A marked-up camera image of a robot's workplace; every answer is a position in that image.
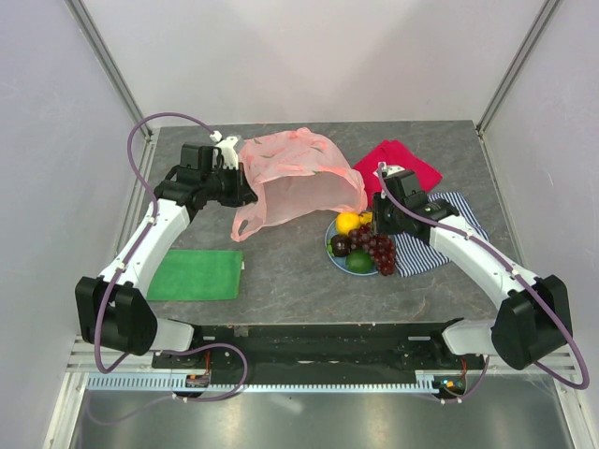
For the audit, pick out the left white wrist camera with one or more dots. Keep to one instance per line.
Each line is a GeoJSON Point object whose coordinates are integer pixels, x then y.
{"type": "Point", "coordinates": [226, 150]}

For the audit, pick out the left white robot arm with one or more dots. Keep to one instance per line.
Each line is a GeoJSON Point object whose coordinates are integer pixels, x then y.
{"type": "Point", "coordinates": [112, 307]}

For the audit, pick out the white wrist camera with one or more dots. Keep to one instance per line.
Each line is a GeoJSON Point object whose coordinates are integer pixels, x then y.
{"type": "Point", "coordinates": [226, 150]}
{"type": "Point", "coordinates": [385, 170]}

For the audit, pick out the purple grape bunch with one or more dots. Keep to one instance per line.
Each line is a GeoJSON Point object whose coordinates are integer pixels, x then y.
{"type": "Point", "coordinates": [379, 246]}

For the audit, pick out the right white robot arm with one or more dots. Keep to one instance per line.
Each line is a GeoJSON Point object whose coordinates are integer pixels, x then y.
{"type": "Point", "coordinates": [533, 316]}

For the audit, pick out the dark mangosteen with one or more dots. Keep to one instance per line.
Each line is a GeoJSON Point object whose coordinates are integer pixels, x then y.
{"type": "Point", "coordinates": [339, 246]}

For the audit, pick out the green towel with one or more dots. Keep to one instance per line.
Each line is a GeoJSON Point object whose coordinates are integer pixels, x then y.
{"type": "Point", "coordinates": [197, 275]}

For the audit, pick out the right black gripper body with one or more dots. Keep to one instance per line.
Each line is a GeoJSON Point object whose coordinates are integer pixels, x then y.
{"type": "Point", "coordinates": [387, 214]}

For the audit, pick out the aluminium frame post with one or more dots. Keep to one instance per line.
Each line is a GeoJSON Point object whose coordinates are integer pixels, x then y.
{"type": "Point", "coordinates": [525, 50]}
{"type": "Point", "coordinates": [91, 32]}

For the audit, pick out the yellow lemon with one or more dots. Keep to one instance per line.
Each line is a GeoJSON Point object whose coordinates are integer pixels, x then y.
{"type": "Point", "coordinates": [346, 222]}

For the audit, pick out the red folded t-shirt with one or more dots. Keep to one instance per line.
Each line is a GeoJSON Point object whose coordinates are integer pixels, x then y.
{"type": "Point", "coordinates": [393, 152]}

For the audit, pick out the blue white striped cloth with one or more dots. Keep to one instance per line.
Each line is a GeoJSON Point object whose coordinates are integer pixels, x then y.
{"type": "Point", "coordinates": [414, 257]}

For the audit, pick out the light blue plate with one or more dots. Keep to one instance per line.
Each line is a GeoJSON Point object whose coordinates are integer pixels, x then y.
{"type": "Point", "coordinates": [339, 261]}

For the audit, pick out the left aluminium frame post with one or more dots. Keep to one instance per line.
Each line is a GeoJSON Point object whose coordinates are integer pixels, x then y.
{"type": "Point", "coordinates": [91, 32]}

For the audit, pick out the pink plastic bag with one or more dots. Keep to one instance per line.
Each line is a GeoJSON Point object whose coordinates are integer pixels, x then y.
{"type": "Point", "coordinates": [294, 173]}

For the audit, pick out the white slotted cable duct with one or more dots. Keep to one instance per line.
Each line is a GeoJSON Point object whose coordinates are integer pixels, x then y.
{"type": "Point", "coordinates": [188, 383]}

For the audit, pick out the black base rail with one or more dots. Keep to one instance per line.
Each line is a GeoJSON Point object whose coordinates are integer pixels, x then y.
{"type": "Point", "coordinates": [412, 346]}

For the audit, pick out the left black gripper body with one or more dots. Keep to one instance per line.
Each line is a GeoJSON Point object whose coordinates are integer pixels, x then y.
{"type": "Point", "coordinates": [223, 186]}

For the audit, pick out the green lime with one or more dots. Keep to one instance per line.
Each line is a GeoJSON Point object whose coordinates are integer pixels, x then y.
{"type": "Point", "coordinates": [359, 262]}

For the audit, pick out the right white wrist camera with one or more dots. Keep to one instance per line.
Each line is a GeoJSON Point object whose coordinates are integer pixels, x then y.
{"type": "Point", "coordinates": [385, 170]}

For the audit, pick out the right aluminium frame post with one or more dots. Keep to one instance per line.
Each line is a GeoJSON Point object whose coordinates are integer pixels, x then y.
{"type": "Point", "coordinates": [525, 50]}

